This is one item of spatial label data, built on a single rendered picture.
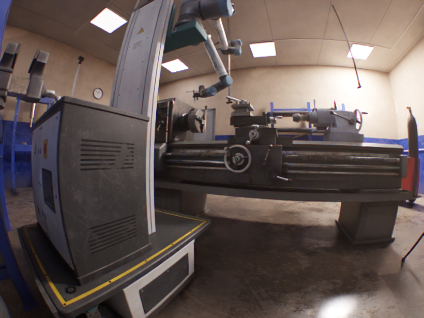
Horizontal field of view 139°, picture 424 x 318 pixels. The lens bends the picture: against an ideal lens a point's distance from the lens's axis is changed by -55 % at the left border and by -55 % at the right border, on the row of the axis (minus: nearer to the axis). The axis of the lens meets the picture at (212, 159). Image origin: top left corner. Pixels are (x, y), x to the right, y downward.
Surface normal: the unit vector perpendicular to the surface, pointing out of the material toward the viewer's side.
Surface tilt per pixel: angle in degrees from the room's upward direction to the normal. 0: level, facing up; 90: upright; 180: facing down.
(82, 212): 90
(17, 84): 90
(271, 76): 90
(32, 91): 90
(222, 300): 0
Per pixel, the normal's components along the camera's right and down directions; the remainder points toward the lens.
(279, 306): 0.03, -1.00
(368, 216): -0.39, 0.00
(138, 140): 0.92, 0.03
